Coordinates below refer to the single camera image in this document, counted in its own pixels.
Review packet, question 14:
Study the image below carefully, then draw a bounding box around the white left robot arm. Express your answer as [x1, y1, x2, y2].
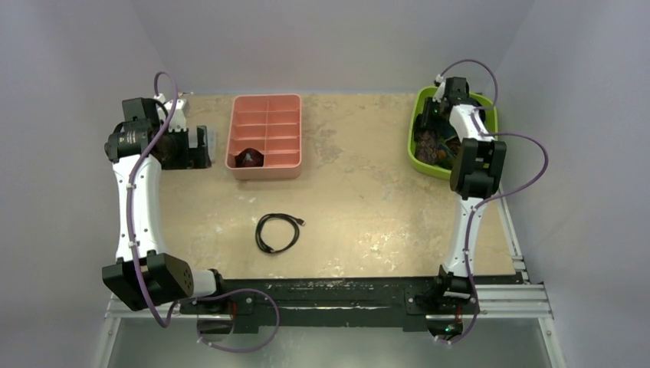
[102, 94, 228, 314]

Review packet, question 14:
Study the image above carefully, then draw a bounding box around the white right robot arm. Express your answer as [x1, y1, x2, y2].
[412, 76, 507, 312]

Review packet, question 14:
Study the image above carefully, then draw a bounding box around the colourful ties pile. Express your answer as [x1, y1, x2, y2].
[414, 131, 461, 170]

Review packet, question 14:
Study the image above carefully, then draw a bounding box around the green plastic bin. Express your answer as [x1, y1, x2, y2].
[408, 85, 499, 182]

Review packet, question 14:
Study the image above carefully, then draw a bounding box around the dark red rolled tie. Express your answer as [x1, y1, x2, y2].
[235, 148, 264, 168]

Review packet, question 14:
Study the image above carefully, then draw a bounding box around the pink compartment tray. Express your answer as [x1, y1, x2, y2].
[225, 94, 303, 181]

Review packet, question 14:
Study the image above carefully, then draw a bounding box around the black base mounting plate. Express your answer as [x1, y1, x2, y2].
[180, 276, 477, 336]

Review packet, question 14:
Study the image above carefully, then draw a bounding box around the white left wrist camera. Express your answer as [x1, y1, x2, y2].
[153, 94, 188, 133]

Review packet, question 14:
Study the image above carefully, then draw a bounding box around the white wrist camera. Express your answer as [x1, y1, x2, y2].
[153, 94, 188, 133]
[433, 74, 448, 103]

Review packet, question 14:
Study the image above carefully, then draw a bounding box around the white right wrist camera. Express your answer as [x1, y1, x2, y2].
[433, 74, 448, 103]

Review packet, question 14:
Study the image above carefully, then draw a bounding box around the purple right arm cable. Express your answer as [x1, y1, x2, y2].
[432, 59, 550, 347]

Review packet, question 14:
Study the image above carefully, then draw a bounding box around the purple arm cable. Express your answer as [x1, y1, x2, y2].
[126, 71, 281, 355]
[432, 59, 550, 347]

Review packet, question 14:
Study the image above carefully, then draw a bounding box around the coiled black usb cable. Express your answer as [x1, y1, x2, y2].
[254, 212, 306, 255]

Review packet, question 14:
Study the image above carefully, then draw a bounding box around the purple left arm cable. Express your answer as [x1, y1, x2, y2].
[126, 71, 281, 355]

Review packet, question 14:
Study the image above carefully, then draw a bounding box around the aluminium frame rail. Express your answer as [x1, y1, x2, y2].
[96, 192, 567, 368]

